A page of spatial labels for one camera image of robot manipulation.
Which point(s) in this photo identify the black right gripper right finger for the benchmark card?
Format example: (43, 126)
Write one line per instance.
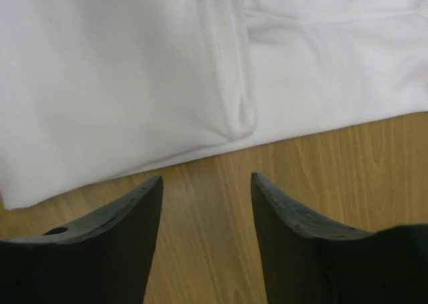
(309, 258)

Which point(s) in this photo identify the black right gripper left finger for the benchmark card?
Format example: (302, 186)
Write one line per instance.
(102, 257)

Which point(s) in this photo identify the white t-shirt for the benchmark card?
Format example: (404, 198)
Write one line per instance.
(97, 89)

